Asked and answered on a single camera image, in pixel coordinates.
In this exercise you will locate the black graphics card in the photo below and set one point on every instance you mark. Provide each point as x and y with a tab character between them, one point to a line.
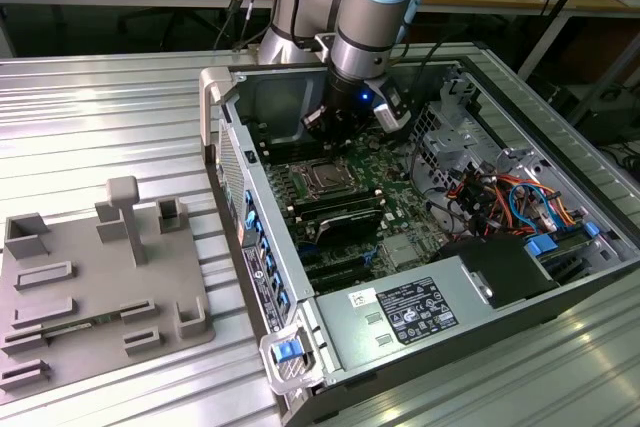
350	229

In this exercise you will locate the open grey PC case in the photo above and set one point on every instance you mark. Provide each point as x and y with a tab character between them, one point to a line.
525	327

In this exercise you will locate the small blue clip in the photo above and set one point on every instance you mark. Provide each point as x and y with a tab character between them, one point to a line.
590	229

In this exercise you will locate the blue release latch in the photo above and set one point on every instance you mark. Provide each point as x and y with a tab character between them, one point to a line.
286	352

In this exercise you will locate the blue drive carrier latch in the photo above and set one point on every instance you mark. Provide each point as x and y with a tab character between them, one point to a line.
542	247

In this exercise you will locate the small CPU plate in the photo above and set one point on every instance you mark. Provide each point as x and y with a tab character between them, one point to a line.
327	175

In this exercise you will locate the green RAM stick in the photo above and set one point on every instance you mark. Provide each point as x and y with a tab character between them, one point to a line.
75	325

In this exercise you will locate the green motherboard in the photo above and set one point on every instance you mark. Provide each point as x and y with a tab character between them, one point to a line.
405	217

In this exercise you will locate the grey power supply unit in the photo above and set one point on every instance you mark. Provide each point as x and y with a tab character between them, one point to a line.
350	327

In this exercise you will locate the black box under desk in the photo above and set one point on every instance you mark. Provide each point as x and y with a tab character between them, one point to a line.
610	112

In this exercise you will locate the grey plastic parts rack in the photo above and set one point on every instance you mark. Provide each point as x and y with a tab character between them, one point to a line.
100	272

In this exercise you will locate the black CPU socket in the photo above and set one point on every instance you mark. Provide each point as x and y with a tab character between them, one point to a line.
299	179

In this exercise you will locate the black plastic air shroud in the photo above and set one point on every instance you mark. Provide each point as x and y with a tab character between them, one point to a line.
500	267

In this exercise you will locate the perforated metal drive cage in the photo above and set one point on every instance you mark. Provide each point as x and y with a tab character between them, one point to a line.
450	139

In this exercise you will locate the black expansion slot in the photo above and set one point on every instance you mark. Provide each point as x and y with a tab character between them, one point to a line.
340	277

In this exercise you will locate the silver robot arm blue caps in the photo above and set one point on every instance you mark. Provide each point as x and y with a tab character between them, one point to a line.
365	22

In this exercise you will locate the silver chipset heatsink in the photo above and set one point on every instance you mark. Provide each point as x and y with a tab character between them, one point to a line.
400	252

